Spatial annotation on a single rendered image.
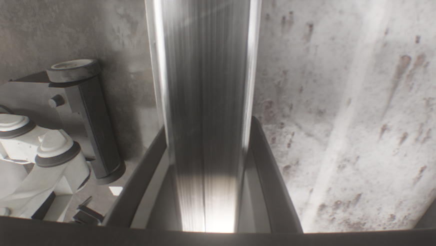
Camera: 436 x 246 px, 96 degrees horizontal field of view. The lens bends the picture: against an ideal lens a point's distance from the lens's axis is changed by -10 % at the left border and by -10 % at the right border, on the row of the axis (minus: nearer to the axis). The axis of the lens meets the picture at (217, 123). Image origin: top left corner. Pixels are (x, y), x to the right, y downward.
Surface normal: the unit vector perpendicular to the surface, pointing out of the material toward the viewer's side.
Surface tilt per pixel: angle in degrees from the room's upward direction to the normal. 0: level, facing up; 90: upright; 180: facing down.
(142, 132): 0
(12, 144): 8
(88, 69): 73
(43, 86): 0
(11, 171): 90
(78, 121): 0
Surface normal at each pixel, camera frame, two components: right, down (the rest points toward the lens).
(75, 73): 0.60, 0.35
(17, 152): -0.07, 0.48
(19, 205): -0.01, -0.88
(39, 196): 1.00, 0.00
